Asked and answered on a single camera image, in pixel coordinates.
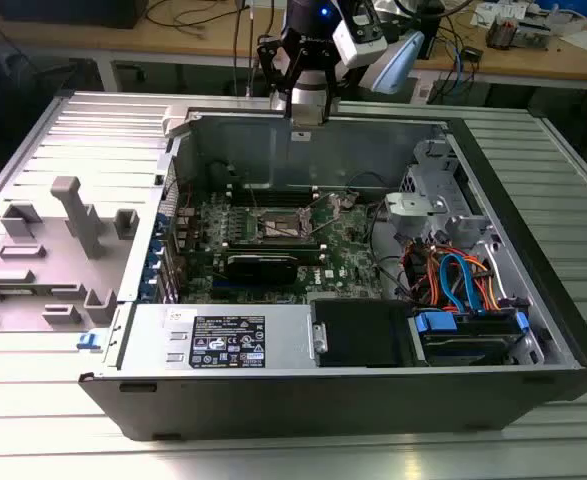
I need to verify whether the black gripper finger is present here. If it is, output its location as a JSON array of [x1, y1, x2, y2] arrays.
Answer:
[[256, 34, 305, 121], [321, 48, 343, 124]]

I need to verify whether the square silver CPU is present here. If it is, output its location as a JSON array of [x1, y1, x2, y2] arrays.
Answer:
[[292, 104, 324, 127]]

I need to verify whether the black RAM slot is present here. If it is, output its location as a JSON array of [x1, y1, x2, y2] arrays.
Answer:
[[227, 187, 320, 195], [227, 181, 320, 190], [225, 246, 323, 254], [227, 198, 320, 207], [226, 240, 322, 248], [227, 192, 320, 201]]

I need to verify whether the CPU socket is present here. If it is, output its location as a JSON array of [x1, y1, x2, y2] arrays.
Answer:
[[255, 204, 312, 245]]

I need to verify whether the pale grey plastic block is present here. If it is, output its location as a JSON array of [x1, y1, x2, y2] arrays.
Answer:
[[162, 103, 197, 139]]

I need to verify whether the tall black box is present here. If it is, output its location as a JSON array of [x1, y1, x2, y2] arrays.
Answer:
[[419, 0, 447, 61]]

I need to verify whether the silver metal disk bay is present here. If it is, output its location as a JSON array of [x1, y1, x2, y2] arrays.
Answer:
[[383, 138, 497, 241]]

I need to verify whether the wooden desk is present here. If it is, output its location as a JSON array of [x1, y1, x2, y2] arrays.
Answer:
[[0, 0, 587, 94]]

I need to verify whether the small white card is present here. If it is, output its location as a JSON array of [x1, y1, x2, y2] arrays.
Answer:
[[472, 2, 499, 26]]

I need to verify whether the green motherboard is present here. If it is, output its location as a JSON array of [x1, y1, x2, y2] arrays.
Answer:
[[172, 189, 389, 306]]

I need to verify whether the metal heat sink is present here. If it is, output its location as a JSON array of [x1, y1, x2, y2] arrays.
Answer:
[[487, 13, 522, 51]]

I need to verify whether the black graphics card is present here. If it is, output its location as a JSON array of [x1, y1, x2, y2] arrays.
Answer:
[[220, 251, 302, 287]]

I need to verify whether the flat black box device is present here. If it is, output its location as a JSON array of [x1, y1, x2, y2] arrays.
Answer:
[[0, 0, 149, 29]]

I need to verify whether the grey electronic part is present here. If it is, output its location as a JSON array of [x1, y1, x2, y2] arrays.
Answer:
[[517, 7, 564, 51]]

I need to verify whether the black plastic box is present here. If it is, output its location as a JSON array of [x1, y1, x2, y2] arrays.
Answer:
[[310, 298, 417, 369]]

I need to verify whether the silver power supply with label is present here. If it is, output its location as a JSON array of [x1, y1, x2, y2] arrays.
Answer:
[[117, 302, 319, 371]]

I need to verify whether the blue disk carrier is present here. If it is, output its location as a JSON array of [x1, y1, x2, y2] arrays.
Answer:
[[412, 307, 532, 366]]

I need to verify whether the dark hard disk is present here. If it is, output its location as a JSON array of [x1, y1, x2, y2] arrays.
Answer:
[[422, 334, 517, 366]]

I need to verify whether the grey plastic parts rack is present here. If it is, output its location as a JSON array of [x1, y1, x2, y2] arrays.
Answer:
[[0, 174, 142, 334]]

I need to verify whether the black PC case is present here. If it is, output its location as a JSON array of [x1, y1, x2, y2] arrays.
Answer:
[[77, 102, 587, 442]]

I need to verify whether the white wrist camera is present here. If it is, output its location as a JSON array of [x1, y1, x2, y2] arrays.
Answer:
[[332, 9, 389, 69]]

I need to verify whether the thin black wire loop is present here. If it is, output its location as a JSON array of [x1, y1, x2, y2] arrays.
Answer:
[[345, 171, 399, 201]]

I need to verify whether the blue cable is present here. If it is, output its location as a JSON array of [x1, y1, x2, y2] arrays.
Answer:
[[450, 37, 469, 99]]

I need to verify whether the blue wire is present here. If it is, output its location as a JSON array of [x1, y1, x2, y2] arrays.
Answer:
[[440, 252, 487, 316]]

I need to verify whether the orange wire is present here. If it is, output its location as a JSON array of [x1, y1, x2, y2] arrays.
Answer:
[[470, 255, 503, 312], [405, 239, 447, 306]]

